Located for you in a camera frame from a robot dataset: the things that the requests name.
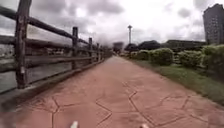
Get red stamped concrete path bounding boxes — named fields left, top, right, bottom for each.
left=0, top=54, right=224, bottom=128

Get tall light mast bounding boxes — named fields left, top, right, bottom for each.
left=126, top=24, right=134, bottom=46

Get dark trees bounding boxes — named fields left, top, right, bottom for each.
left=123, top=39, right=163, bottom=52

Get row of green bushes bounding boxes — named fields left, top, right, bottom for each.
left=129, top=44, right=224, bottom=79

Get grey water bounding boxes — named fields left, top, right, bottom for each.
left=0, top=43, right=98, bottom=94

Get low dark building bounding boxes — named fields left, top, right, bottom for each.
left=163, top=39, right=208, bottom=51

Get green grass strip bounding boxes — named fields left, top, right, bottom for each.
left=128, top=58, right=224, bottom=107

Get grey concrete kerb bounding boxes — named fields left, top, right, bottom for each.
left=0, top=58, right=108, bottom=113

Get tall grey building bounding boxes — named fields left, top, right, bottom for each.
left=202, top=3, right=224, bottom=46

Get dark wooden rail fence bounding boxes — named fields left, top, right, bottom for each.
left=0, top=0, right=113, bottom=90

